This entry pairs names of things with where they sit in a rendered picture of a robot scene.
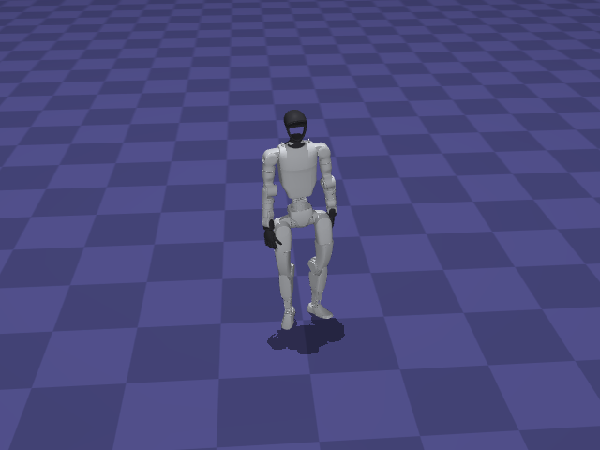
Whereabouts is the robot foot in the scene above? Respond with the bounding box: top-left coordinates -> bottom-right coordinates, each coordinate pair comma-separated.
281,307 -> 295,330
307,302 -> 333,319

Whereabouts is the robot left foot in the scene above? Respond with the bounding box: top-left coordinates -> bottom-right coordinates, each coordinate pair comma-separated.
307,302 -> 333,319

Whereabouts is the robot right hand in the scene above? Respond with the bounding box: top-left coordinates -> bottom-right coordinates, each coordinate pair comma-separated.
263,219 -> 282,249

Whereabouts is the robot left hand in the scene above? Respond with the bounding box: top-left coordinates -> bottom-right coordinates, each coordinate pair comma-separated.
327,208 -> 337,228

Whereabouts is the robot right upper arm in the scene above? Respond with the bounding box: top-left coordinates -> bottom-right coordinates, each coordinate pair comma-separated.
262,148 -> 279,197

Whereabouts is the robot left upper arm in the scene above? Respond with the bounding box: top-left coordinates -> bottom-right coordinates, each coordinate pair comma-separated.
314,142 -> 336,189

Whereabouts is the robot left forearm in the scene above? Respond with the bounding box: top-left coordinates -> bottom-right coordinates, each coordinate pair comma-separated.
323,176 -> 337,214

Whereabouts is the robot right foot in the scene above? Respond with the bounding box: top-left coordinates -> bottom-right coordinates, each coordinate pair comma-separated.
281,307 -> 295,330

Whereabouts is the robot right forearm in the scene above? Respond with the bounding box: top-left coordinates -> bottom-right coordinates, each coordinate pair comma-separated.
262,186 -> 274,228

